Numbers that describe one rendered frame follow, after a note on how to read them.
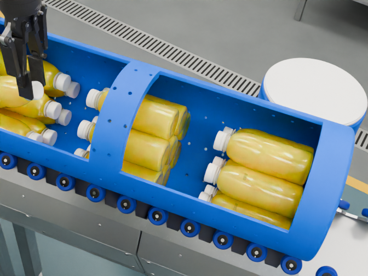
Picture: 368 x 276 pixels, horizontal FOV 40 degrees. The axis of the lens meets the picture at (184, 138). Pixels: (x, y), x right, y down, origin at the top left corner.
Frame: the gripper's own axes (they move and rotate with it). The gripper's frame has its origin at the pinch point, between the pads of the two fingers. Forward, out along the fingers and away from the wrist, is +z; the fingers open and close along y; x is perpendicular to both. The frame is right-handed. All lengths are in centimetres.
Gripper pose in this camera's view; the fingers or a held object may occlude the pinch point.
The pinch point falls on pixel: (30, 78)
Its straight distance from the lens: 106.6
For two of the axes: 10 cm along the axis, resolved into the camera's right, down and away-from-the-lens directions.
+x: -9.3, -3.2, 1.7
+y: 3.4, -6.6, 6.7
